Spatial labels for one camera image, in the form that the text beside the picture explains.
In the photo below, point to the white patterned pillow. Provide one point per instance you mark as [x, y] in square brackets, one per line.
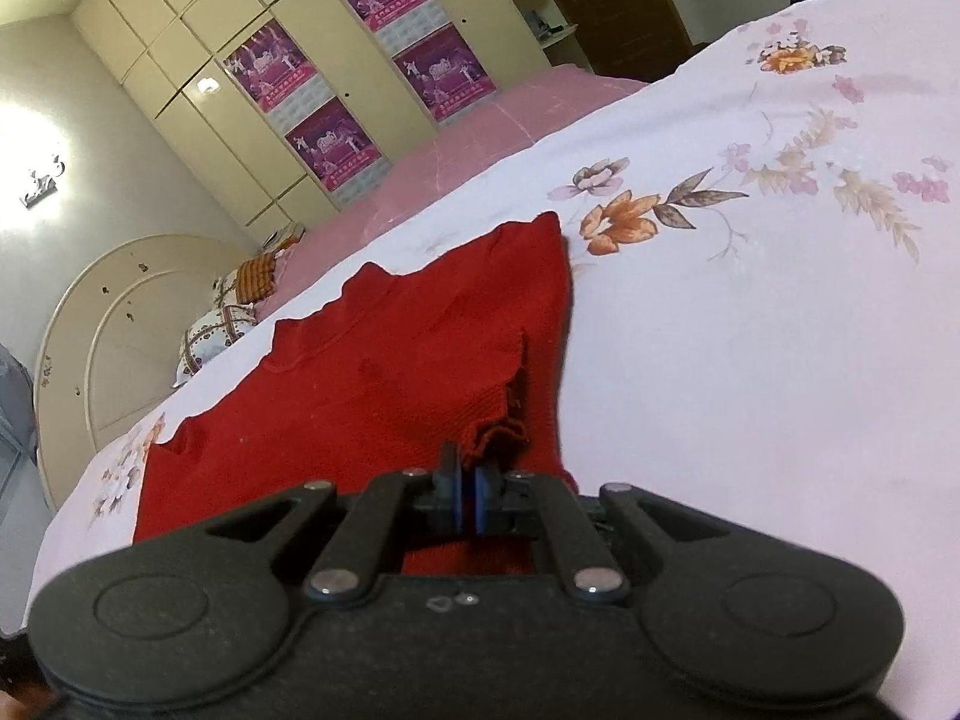
[214, 337]

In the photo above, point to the floral white bed cover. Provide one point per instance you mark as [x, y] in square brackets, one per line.
[750, 300]

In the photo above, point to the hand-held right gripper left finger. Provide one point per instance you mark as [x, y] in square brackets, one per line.
[451, 491]

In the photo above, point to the pink bed sheet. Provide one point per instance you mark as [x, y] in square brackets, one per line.
[480, 142]

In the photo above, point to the brown wooden door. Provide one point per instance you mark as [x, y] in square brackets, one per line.
[607, 7]

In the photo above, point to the orange knitted item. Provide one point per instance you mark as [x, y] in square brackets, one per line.
[257, 277]

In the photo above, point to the grey object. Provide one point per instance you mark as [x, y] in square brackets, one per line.
[15, 420]

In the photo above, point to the red knit sweater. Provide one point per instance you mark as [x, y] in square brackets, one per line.
[390, 382]

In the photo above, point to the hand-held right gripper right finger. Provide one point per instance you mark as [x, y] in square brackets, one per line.
[486, 499]

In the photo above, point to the cream wardrobe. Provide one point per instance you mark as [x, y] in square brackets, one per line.
[247, 75]

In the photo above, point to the cream round headboard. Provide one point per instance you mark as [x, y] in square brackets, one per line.
[112, 330]

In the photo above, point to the wall light fixture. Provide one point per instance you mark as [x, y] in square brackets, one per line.
[43, 184]

